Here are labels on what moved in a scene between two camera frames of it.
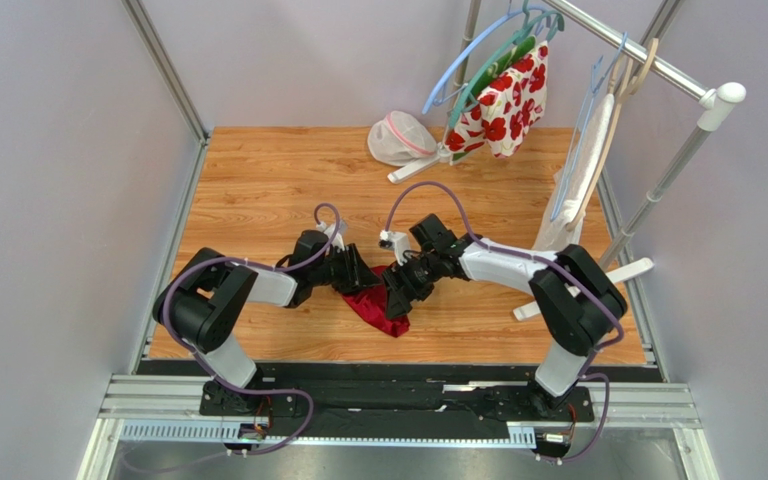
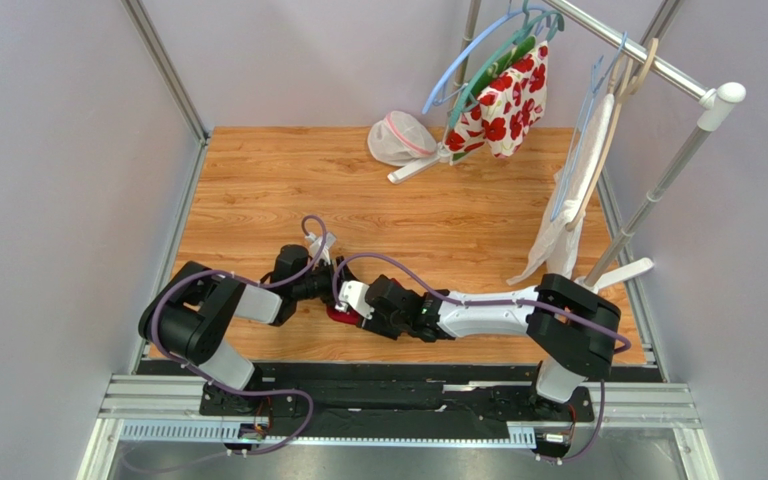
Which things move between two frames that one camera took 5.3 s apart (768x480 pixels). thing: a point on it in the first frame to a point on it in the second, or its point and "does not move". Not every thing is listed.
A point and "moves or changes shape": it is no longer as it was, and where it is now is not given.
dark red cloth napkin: (370, 304) moves or changes shape
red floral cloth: (511, 102) does not move
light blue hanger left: (434, 99) does not move
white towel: (561, 226) does not move
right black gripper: (408, 282) to (350, 311)
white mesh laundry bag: (399, 139) does not move
